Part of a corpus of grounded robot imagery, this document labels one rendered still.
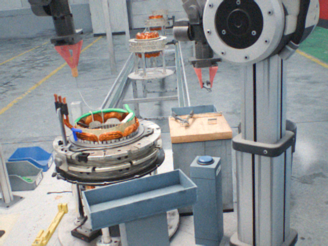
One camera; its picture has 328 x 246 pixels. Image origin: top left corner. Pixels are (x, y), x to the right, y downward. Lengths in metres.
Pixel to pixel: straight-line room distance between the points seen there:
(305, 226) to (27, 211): 1.80
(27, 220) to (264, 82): 0.98
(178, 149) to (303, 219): 1.70
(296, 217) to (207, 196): 1.76
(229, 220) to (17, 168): 0.94
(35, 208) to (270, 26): 1.12
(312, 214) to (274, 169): 2.03
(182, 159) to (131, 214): 0.42
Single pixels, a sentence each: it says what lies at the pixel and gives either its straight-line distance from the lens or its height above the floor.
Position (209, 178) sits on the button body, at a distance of 1.12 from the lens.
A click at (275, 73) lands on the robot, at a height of 1.32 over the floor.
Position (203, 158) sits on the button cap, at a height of 1.04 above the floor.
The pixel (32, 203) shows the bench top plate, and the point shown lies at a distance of 1.62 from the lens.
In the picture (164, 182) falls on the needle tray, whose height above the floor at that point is 1.04.
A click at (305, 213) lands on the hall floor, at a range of 2.92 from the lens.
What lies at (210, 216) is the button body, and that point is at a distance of 1.18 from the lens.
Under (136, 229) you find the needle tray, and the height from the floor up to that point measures 0.99.
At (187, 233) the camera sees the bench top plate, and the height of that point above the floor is 0.78.
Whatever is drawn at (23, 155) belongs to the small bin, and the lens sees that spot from 1.99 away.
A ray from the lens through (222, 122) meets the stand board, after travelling 1.35.
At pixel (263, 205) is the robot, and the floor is 1.03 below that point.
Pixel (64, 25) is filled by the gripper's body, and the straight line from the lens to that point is 1.20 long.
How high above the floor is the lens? 1.50
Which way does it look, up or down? 19 degrees down
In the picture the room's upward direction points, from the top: 5 degrees counter-clockwise
